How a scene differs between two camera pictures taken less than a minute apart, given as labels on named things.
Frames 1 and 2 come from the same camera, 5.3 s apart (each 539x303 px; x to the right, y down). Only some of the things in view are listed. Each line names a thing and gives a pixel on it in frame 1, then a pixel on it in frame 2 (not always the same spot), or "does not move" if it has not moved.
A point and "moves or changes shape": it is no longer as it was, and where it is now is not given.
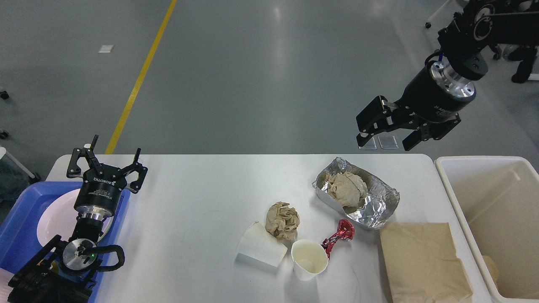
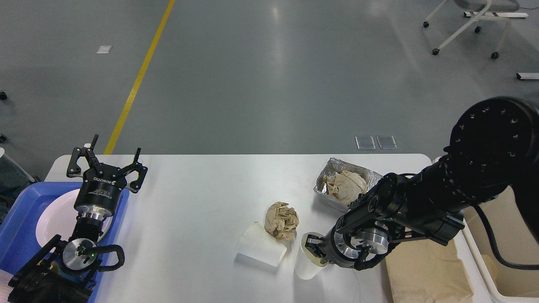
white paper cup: x=258 y=243 does not move
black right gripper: x=435 y=97 → x=359 y=248
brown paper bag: x=421 y=265 does not move
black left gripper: x=99 y=192 does not move
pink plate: x=60 y=218 does not move
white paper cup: x=310 y=258 moves or changes shape
